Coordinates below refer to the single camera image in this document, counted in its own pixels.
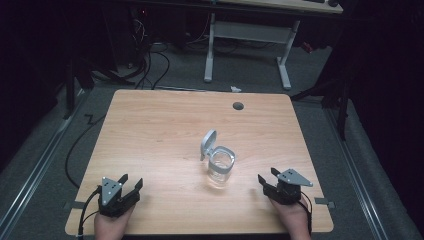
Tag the clear jar with grey lid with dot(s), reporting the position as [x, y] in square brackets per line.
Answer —
[220, 165]

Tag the black metal stand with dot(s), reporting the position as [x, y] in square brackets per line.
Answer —
[70, 83]
[341, 100]

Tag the person's left hand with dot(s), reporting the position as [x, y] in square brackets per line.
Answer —
[111, 226]

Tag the metal floor rail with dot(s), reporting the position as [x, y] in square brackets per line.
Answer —
[36, 168]
[358, 173]

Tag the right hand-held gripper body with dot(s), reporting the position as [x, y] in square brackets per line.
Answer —
[286, 191]

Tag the grey tape strip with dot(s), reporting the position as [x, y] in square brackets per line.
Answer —
[75, 205]
[325, 202]

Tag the white metal frame desk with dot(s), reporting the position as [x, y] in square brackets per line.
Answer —
[248, 31]

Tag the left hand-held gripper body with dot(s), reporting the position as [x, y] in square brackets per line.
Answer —
[111, 200]

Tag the person's right hand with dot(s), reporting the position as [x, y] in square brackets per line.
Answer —
[293, 218]

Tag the white crumpled paper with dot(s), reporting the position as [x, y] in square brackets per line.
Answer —
[235, 89]

